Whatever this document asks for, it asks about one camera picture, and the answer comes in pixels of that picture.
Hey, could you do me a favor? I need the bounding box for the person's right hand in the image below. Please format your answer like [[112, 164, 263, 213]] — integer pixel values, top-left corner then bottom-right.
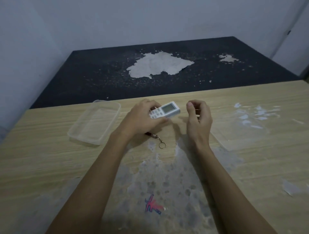
[[186, 99, 213, 148]]

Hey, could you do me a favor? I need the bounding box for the person's left hand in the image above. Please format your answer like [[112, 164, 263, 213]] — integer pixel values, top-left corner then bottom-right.
[[118, 98, 171, 139]]

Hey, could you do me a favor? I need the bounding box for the white remote control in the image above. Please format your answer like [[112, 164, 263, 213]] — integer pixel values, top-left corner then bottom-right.
[[149, 101, 181, 119]]

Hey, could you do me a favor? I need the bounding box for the person's right forearm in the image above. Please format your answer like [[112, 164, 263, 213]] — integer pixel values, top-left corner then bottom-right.
[[193, 142, 278, 234]]

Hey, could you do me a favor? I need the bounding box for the person's left forearm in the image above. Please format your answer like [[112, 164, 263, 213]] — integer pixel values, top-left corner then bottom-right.
[[45, 131, 136, 234]]

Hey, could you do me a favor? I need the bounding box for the clear plastic lid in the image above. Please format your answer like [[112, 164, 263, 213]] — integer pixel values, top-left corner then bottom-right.
[[210, 103, 271, 152]]

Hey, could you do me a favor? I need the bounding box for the clear plastic container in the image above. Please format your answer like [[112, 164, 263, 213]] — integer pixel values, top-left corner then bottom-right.
[[67, 99, 121, 146]]

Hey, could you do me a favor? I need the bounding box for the black worn table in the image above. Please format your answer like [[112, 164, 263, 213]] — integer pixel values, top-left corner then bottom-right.
[[30, 36, 301, 109]]

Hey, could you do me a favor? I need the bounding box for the white door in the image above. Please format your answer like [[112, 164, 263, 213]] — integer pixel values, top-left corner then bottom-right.
[[270, 0, 309, 81]]

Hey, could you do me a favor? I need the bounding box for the dark red keychain laser pointer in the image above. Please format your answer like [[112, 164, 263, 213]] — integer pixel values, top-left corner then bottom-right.
[[144, 132, 168, 149]]

